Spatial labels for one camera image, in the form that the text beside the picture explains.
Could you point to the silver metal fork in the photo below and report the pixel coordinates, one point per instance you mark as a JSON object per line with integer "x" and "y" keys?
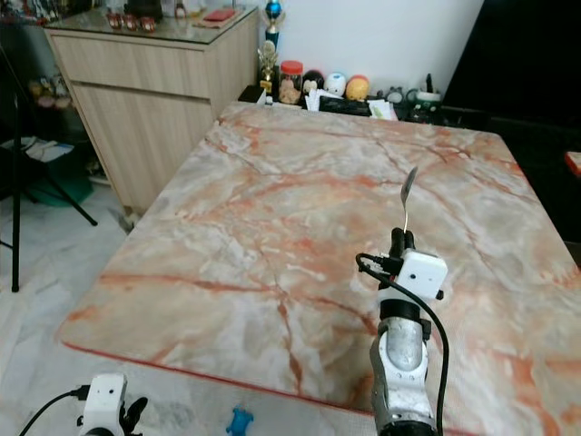
{"x": 410, "y": 184}

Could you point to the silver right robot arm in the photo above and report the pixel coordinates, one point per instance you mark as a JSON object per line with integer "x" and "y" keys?
{"x": 404, "y": 359}

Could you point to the small blue plastic object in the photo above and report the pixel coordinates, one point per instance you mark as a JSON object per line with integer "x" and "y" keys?
{"x": 241, "y": 421}

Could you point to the black flat box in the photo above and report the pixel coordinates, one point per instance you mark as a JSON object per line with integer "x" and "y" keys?
{"x": 345, "y": 105}

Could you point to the white green cup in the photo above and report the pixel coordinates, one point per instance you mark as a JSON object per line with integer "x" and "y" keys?
{"x": 428, "y": 98}

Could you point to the yellow orange round toy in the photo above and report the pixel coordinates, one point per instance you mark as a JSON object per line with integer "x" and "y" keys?
{"x": 358, "y": 87}

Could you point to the black tripod stand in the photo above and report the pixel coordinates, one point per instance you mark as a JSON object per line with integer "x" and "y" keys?
{"x": 15, "y": 182}

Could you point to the white round toy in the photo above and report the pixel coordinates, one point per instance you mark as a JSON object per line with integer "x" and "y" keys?
{"x": 336, "y": 84}

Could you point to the black round toy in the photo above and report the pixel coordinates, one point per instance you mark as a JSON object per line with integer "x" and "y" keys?
{"x": 314, "y": 80}

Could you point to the red object at table side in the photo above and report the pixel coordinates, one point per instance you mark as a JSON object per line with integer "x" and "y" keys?
{"x": 574, "y": 163}

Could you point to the red lidded jar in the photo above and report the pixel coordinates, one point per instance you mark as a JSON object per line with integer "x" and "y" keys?
{"x": 291, "y": 82}

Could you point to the green floor basin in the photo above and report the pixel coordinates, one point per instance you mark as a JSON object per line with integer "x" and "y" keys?
{"x": 54, "y": 189}

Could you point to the white paper sheets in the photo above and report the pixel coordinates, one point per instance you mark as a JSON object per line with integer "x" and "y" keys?
{"x": 50, "y": 148}

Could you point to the large black panel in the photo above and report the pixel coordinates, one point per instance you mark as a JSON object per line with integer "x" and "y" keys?
{"x": 517, "y": 54}

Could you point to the small gold trophy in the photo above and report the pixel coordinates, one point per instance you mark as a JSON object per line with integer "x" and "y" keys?
{"x": 268, "y": 64}

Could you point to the blue globe trophy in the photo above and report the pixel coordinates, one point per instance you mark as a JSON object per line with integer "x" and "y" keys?
{"x": 273, "y": 13}

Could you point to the light wooden cabinet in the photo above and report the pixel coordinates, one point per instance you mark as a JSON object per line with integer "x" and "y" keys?
{"x": 145, "y": 109}

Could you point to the flat red box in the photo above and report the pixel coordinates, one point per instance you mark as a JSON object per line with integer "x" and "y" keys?
{"x": 220, "y": 15}

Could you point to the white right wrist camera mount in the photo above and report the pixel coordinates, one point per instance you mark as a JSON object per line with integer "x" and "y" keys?
{"x": 422, "y": 272}

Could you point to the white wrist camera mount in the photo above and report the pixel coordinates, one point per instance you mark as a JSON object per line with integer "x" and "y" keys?
{"x": 422, "y": 272}
{"x": 103, "y": 403}

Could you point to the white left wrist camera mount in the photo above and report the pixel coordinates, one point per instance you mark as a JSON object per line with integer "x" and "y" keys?
{"x": 103, "y": 403}

